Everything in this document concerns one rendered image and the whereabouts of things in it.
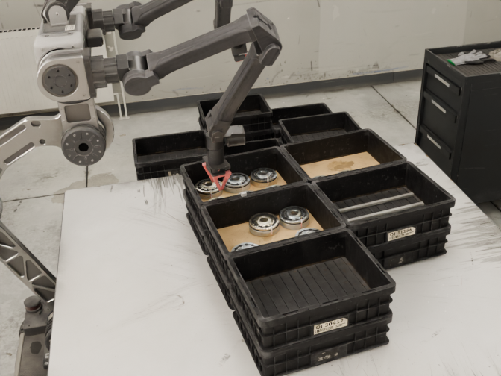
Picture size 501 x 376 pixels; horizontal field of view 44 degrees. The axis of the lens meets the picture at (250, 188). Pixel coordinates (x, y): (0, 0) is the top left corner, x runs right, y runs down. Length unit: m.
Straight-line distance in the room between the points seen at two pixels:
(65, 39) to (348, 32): 3.70
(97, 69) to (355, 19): 3.74
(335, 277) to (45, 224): 2.33
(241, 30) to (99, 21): 0.66
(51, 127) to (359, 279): 1.13
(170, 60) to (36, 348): 1.43
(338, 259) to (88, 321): 0.81
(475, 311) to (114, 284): 1.17
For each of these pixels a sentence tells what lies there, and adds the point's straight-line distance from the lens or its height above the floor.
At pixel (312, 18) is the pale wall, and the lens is 5.12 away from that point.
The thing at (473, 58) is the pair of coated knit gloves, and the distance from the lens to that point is 3.54.
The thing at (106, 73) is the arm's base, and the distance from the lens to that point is 1.73.
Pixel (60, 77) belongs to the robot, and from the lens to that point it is 1.73.
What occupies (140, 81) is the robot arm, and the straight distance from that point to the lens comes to 1.73.
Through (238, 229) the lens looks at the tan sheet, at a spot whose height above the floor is 0.83.
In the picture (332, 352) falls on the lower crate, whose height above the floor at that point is 0.74.
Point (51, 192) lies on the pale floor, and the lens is 4.19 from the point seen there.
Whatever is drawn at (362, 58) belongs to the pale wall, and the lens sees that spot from 5.39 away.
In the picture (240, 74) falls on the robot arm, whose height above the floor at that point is 1.39.
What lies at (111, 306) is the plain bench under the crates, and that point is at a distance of 2.06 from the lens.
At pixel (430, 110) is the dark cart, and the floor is 0.58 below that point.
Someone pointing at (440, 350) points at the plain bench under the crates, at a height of 0.70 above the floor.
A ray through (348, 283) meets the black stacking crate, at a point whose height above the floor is 0.83.
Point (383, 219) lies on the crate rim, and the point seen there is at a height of 0.92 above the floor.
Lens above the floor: 2.03
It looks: 31 degrees down
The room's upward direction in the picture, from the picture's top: 3 degrees counter-clockwise
